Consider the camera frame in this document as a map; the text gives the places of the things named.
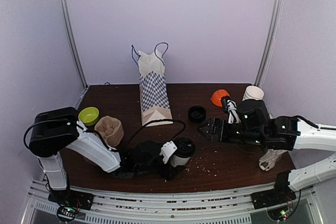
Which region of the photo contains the black plastic cup lid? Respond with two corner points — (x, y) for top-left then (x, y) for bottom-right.
(173, 137), (195, 158)

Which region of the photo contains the cardboard cup carrier stack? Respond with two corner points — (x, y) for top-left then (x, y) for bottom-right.
(94, 116), (124, 147)

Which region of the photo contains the white paper coffee cup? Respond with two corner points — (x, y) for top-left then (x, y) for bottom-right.
(170, 152), (191, 167)

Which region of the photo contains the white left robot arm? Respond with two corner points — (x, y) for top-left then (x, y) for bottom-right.
(23, 107), (179, 205)

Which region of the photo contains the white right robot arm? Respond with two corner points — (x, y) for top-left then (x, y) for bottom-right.
(197, 97), (335, 204)

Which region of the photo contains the black cup lid stack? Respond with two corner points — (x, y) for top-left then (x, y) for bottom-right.
(188, 105), (206, 123)

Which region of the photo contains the white paper cup stack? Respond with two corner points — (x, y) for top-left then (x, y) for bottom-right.
(243, 86), (265, 101)

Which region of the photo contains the orange plastic bowl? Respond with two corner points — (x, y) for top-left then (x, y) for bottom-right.
(211, 89), (230, 107)

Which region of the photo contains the blue checkered paper bag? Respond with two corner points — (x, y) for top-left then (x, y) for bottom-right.
(131, 42), (173, 127)

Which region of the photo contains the green plastic bowl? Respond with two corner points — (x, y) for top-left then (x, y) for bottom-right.
(78, 106), (99, 126)

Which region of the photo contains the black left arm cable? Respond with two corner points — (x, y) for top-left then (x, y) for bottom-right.
(123, 119), (186, 156)

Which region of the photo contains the metal front rail base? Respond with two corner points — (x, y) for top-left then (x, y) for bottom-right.
(19, 179), (327, 223)

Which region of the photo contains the right aluminium frame post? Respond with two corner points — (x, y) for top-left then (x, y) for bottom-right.
(255, 0), (284, 87)

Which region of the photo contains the aluminium frame post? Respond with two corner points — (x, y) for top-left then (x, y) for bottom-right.
(60, 0), (88, 90)
(255, 0), (284, 87)

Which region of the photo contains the left aluminium frame post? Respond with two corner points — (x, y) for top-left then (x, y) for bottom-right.
(60, 0), (88, 90)

